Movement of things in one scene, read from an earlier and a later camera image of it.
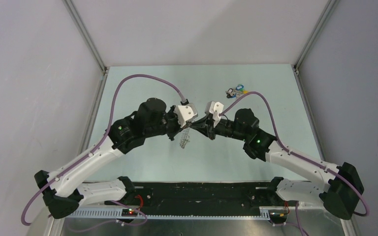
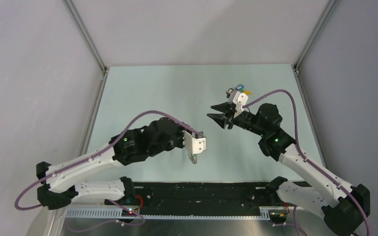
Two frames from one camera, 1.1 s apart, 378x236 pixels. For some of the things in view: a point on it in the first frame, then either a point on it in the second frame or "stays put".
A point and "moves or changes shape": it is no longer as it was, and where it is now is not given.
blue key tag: (239, 87) stays put
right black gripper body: (214, 131) to (241, 120)
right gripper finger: (205, 120) to (225, 107)
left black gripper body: (172, 125) to (177, 140)
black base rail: (213, 197) stays put
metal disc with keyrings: (185, 138) moves or changes shape
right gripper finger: (202, 127) to (219, 118)
